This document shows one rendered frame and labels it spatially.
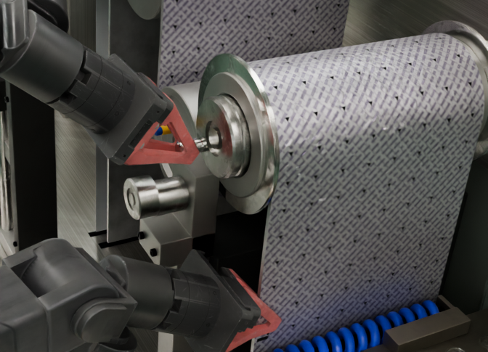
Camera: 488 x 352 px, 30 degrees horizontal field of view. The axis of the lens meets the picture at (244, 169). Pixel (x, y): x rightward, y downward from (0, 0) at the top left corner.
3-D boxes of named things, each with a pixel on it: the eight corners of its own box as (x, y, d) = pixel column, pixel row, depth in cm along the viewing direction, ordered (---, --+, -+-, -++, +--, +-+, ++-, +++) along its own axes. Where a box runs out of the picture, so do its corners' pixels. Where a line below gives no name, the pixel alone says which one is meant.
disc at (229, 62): (191, 156, 92) (205, 25, 83) (195, 155, 92) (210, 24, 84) (261, 247, 82) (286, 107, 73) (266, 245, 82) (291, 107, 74)
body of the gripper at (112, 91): (125, 170, 75) (55, 130, 70) (85, 118, 82) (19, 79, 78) (173, 107, 74) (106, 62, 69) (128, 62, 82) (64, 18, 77)
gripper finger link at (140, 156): (182, 199, 81) (104, 153, 75) (152, 162, 87) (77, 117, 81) (228, 138, 81) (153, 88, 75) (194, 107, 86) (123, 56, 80)
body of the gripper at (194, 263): (223, 373, 81) (158, 363, 77) (174, 304, 89) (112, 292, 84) (259, 316, 80) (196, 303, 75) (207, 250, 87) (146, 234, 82)
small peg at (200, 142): (173, 145, 83) (177, 139, 82) (200, 139, 84) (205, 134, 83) (177, 159, 83) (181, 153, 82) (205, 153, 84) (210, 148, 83)
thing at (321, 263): (248, 363, 91) (267, 211, 81) (432, 303, 102) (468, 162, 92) (251, 366, 91) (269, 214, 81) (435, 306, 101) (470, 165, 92)
